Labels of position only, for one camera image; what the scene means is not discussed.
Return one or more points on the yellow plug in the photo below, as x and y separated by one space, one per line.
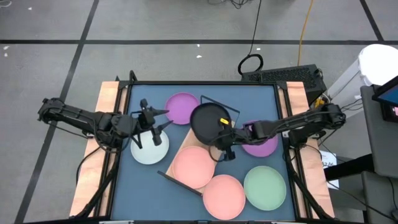
319 102

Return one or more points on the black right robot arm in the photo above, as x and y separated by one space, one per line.
295 119

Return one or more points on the black round plate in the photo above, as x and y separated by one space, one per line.
205 124

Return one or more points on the yellow tape tag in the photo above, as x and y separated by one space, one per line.
224 121

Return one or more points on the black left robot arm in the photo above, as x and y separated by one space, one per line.
77 116

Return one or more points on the black table frame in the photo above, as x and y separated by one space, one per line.
202 83

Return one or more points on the small black device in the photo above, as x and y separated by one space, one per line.
390 113

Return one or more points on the grey cart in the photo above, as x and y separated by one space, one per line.
382 146

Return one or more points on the green round plate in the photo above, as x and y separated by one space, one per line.
265 188

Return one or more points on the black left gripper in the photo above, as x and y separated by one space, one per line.
143 123

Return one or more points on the wooden dish rack tray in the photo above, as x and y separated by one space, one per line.
187 140

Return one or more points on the white paper sheet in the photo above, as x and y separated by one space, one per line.
330 160

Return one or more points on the pink round plate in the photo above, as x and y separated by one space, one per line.
224 197
193 168

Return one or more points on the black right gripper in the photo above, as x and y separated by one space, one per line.
231 137

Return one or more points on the white cylindrical bin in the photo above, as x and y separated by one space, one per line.
376 62

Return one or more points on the white round plate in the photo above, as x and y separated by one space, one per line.
149 155

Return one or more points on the tablet screen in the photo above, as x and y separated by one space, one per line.
390 95

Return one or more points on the wooden side board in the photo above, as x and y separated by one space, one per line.
90 174
314 174

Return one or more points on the purple round plate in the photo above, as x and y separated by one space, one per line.
182 109
261 149

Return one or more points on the black computer case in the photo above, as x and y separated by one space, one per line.
286 76

